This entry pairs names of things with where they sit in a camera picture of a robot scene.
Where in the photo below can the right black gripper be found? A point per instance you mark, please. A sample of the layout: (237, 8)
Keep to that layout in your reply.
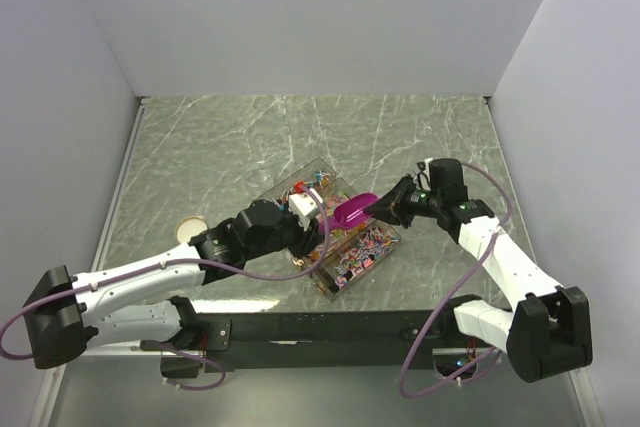
(392, 206)

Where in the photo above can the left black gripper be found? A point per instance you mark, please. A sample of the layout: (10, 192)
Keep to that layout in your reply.
(306, 240)

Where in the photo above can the magenta plastic scoop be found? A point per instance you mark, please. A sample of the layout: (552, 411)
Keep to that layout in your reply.
(351, 213)

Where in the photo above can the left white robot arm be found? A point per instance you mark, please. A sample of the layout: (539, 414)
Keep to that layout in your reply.
(65, 315)

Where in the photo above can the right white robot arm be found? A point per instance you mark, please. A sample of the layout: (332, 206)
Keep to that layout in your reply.
(545, 331)

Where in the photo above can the clear compartment candy box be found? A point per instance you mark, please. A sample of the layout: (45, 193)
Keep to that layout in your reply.
(352, 254)

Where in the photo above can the white gold jar lid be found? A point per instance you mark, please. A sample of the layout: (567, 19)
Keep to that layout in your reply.
(189, 227)

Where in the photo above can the black base beam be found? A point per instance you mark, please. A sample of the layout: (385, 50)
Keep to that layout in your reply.
(302, 339)

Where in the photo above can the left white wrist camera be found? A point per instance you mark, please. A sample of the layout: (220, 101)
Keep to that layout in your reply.
(306, 206)

